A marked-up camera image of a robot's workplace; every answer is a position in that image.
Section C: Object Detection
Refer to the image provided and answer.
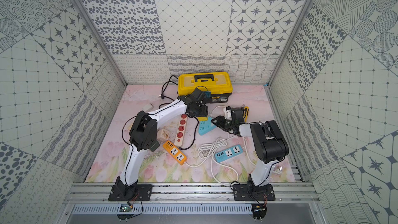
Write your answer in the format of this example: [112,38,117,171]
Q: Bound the cream power strip red sockets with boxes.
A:
[174,114,188,147]

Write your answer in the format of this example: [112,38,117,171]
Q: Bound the teal USB power strip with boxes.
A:
[215,145,243,163]

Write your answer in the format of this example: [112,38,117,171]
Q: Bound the pink cube socket adapter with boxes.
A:
[157,129,171,142]

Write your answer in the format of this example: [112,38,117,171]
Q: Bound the white charger adapter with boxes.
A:
[143,103,153,113]

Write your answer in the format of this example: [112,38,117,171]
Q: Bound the orange USB power strip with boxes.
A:
[163,141,187,166]

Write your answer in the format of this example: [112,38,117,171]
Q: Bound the dark green dragon cube adapter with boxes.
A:
[150,141,160,152]

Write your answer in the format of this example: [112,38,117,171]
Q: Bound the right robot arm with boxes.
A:
[211,106,289,189]

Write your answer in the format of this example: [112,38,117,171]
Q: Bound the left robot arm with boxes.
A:
[115,88,208,188]

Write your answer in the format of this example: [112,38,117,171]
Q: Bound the white plug on mat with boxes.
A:
[272,165,284,175]

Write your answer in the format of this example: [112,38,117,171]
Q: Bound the yellow utility knife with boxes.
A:
[243,106,249,122]

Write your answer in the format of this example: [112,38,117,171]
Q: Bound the teal round-end power strip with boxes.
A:
[198,117,217,136]

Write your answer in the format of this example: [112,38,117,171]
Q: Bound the yellow black toolbox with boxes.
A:
[178,72,233,103]

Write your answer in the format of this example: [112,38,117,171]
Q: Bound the bundled white cable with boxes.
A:
[197,137,229,159]

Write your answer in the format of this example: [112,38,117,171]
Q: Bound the white power strip cable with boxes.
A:
[184,136,259,186]

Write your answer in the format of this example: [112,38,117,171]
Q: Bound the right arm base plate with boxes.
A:
[230,183,276,202]

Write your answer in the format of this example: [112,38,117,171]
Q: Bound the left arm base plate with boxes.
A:
[108,177,153,202]

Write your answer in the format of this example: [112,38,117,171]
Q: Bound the aluminium mounting rail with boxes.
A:
[64,183,320,204]

